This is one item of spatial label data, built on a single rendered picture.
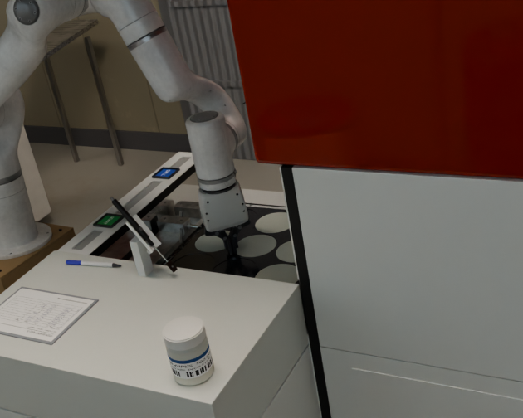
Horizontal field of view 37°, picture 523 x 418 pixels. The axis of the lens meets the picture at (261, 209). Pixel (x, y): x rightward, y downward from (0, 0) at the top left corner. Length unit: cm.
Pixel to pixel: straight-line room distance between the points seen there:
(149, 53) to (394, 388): 83
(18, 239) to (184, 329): 86
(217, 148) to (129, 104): 325
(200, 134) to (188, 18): 274
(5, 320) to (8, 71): 56
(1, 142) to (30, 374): 70
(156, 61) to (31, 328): 58
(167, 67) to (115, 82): 326
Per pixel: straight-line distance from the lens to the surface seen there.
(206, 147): 164
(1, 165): 200
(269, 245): 179
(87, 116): 514
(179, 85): 163
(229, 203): 171
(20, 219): 205
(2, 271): 200
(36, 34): 170
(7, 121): 202
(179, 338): 128
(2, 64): 184
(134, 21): 162
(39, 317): 163
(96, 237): 187
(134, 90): 481
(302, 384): 161
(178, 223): 195
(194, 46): 438
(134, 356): 144
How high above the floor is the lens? 180
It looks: 27 degrees down
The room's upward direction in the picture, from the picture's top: 10 degrees counter-clockwise
